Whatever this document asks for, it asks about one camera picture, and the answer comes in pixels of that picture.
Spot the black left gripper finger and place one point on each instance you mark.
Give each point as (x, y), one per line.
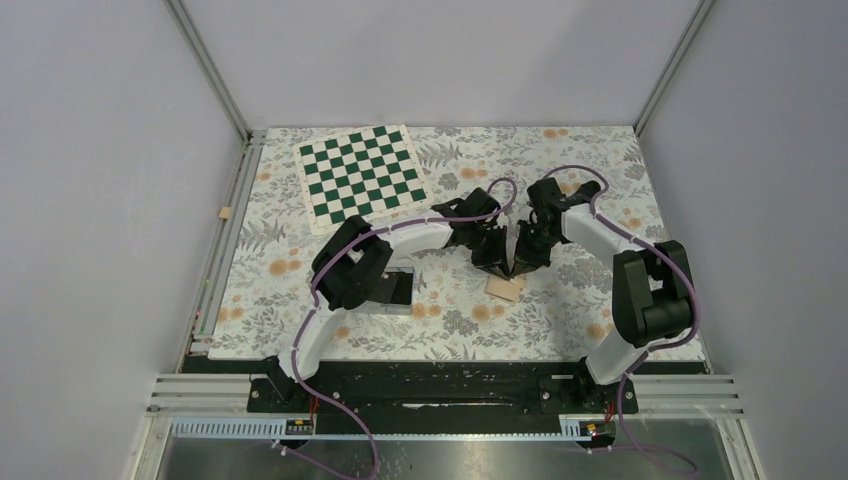
(497, 249)
(495, 267)

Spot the floral patterned table mat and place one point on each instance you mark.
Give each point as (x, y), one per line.
(564, 311)

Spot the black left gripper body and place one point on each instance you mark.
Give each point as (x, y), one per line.
(475, 228)

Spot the beige leather card holder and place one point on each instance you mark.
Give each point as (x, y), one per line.
(508, 290)

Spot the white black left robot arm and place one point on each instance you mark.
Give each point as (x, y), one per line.
(350, 266)

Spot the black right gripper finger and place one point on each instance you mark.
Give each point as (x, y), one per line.
(524, 247)
(533, 263)

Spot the stack of credit cards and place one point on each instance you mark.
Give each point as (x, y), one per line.
(395, 288)

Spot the white slotted cable duct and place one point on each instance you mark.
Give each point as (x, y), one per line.
(296, 428)

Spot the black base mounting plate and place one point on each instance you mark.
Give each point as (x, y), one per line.
(476, 395)

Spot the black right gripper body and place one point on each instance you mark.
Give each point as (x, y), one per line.
(544, 242)

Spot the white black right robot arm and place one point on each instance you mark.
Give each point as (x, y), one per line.
(651, 285)

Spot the clear plastic card box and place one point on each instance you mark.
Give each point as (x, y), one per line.
(370, 306)

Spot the green white checkerboard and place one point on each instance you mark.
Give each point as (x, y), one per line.
(371, 171)

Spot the aluminium frame rail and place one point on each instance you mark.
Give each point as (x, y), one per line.
(199, 335)

